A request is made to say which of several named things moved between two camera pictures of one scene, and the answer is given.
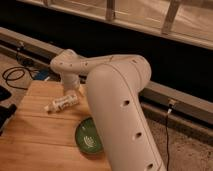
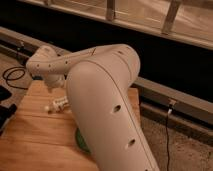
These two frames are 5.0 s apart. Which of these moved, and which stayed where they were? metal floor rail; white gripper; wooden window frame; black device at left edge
Moved: white gripper
Stayed: metal floor rail; black device at left edge; wooden window frame
